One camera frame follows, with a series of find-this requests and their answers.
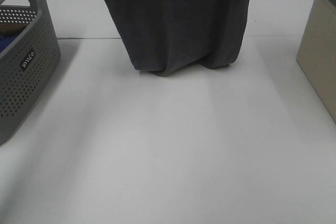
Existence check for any dark grey towel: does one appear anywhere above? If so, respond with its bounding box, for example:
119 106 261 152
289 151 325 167
104 0 249 76

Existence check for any brown cloth in basket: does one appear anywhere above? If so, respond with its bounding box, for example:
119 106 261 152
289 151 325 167
0 23 27 36

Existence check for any beige fabric storage box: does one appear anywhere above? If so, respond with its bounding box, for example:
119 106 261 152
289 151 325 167
296 0 335 120

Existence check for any blue cloth in basket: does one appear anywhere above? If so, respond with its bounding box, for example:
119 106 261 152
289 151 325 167
0 34 19 52

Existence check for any grey perforated plastic basket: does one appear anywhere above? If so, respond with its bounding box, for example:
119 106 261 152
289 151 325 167
1 0 61 143

